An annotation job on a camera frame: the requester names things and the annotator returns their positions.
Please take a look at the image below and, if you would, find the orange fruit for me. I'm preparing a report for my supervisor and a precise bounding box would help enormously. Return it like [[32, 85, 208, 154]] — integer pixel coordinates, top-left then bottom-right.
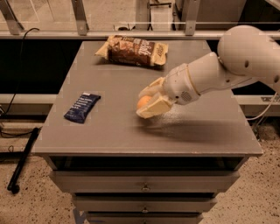
[[137, 95, 151, 109]]

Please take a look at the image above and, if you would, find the top grey drawer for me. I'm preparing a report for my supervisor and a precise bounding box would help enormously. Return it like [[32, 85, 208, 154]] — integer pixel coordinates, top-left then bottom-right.
[[50, 171, 240, 193]]

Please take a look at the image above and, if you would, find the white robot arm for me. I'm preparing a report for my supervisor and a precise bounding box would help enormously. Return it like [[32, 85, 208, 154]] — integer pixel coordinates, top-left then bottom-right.
[[136, 25, 280, 118]]

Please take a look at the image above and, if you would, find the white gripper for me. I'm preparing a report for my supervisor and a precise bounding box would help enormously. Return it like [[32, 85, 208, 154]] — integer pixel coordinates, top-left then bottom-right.
[[136, 64, 200, 119]]

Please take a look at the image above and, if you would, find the metal railing frame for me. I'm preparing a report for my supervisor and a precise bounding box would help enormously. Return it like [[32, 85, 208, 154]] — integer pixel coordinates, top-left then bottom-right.
[[0, 0, 280, 41]]

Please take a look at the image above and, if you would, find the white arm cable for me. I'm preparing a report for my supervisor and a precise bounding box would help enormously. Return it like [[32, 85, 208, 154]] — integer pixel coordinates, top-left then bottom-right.
[[246, 92, 278, 122]]

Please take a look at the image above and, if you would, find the black rod on floor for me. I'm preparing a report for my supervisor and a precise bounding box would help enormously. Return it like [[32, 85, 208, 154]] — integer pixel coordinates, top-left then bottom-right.
[[7, 128, 39, 194]]

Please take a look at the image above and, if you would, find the blue rxbar blueberry wrapper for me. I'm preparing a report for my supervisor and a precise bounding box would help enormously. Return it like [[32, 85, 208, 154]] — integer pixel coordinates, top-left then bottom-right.
[[64, 92, 101, 123]]

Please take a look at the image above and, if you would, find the grey drawer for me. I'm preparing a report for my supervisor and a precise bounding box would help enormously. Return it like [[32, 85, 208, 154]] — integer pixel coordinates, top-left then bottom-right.
[[50, 171, 240, 193], [87, 213, 203, 224], [73, 196, 217, 213]]

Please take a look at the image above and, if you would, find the brown chip bag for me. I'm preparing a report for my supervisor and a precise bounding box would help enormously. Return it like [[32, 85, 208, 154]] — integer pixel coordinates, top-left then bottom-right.
[[95, 35, 169, 67]]

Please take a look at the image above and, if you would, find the grey drawer cabinet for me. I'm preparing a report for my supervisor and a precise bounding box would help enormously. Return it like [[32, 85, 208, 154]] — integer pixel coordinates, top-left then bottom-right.
[[33, 41, 262, 215]]

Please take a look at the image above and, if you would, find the bottom grey drawer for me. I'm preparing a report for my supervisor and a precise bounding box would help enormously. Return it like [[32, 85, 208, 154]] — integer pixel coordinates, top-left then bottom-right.
[[87, 213, 203, 224]]

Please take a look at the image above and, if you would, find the black cable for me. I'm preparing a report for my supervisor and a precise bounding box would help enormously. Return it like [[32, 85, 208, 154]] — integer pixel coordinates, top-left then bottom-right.
[[0, 27, 41, 139]]

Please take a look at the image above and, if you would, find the middle grey drawer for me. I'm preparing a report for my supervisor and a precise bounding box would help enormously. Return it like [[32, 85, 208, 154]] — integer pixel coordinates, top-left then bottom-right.
[[73, 196, 217, 213]]

